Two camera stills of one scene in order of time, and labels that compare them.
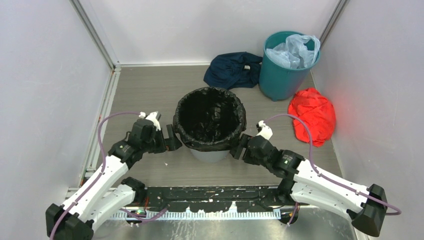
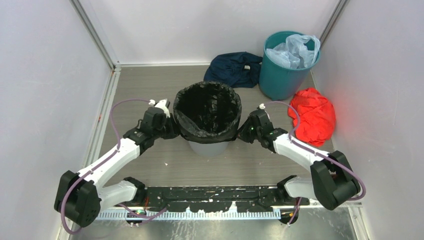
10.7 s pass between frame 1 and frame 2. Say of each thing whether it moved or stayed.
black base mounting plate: stayed
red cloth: stayed
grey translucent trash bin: moved
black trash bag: moved
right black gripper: moved
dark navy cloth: stayed
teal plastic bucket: stayed
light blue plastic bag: stayed
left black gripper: moved
